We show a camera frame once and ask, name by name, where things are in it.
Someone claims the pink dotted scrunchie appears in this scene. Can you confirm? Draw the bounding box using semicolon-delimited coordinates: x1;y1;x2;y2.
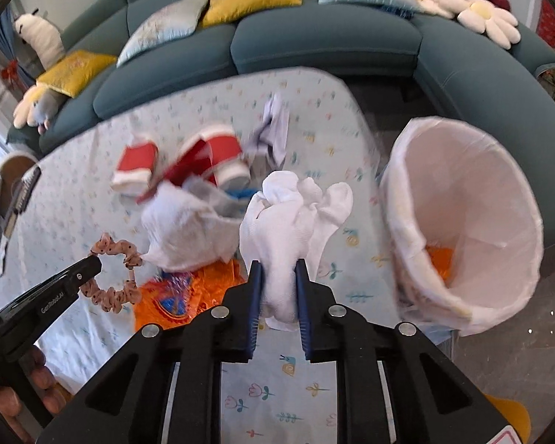
80;235;144;315

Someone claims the red tassel ornament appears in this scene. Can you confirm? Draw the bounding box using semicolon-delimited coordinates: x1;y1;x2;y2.
2;60;23;88

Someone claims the red white sock right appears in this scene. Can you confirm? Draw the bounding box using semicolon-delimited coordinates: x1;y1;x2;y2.
136;139;213;204

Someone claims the white plush toy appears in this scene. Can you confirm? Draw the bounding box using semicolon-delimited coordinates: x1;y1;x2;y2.
13;8;65;72

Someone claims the orange patterned cloth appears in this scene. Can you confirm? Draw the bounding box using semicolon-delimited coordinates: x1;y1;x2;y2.
134;259;241;331

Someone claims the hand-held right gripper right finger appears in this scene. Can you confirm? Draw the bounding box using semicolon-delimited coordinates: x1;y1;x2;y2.
295;259;514;444

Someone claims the red wall decoration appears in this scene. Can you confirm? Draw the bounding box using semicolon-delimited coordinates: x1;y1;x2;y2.
534;0;555;49

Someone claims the teal sofa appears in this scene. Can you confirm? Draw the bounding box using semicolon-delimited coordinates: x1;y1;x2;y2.
4;0;555;250

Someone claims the crumpled white paper towel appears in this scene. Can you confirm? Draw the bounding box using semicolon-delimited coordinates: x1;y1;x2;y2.
141;182;241;273

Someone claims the orange wrapper scrap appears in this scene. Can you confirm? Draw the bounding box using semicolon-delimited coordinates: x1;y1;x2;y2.
423;246;456;285

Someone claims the crumpled white purple paper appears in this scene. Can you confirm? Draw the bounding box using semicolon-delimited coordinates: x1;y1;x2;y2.
245;93;291;169

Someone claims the person's left hand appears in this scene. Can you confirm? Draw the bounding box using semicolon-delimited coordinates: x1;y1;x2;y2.
0;346;72;444

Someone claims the black remote control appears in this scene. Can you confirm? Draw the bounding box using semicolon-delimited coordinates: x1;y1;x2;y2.
11;164;42;216

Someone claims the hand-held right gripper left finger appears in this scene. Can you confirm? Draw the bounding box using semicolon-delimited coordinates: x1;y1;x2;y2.
37;260;264;444

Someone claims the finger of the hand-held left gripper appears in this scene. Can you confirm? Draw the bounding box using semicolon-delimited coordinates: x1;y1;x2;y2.
0;256;103;361

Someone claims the cream and grey plush toy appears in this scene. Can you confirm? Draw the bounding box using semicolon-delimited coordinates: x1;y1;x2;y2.
13;84;68;135

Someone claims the crushed red paper cup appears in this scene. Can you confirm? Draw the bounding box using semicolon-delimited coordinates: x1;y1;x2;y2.
111;141;159;195

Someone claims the floral tablecloth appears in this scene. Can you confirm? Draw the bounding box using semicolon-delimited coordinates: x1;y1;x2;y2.
0;67;454;444

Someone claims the yellow stool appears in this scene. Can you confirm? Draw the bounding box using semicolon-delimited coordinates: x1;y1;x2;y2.
483;393;532;444

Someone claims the blue curtain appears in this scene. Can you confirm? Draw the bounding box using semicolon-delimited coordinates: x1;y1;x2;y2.
0;9;33;102

